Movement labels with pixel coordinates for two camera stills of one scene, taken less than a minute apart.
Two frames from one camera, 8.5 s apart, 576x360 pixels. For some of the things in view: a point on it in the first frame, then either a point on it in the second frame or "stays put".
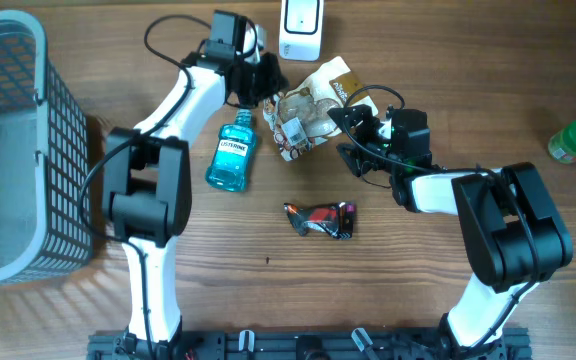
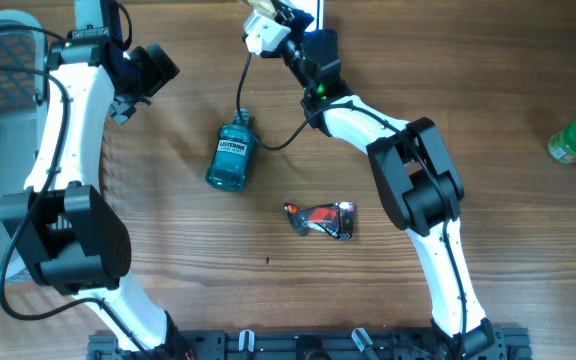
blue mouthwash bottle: (230, 165) stays put
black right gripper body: (371, 138) → (296, 25)
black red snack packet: (336, 219) stays put
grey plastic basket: (29, 150) stays put
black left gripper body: (259, 79) → (145, 77)
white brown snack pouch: (298, 116) → (262, 11)
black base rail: (312, 344) stays put
